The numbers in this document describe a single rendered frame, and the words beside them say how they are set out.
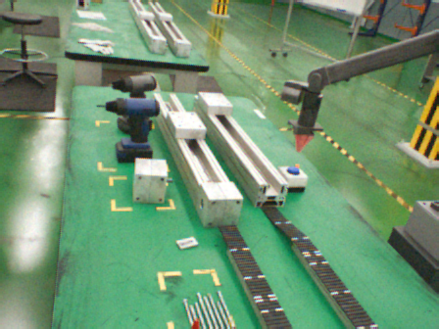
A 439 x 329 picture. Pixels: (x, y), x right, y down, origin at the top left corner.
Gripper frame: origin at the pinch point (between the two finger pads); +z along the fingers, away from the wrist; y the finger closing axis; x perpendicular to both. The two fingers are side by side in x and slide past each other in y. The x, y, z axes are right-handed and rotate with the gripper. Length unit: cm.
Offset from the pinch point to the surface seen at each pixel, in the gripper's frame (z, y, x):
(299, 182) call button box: 10.4, -1.0, 4.5
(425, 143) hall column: 76, -245, -179
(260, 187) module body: 7.5, 17.2, 12.3
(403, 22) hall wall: 39, -749, -875
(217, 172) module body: 6.2, 29.4, 5.6
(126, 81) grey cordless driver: -6, 53, -41
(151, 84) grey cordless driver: -4, 44, -44
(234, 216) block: 11.1, 28.0, 22.1
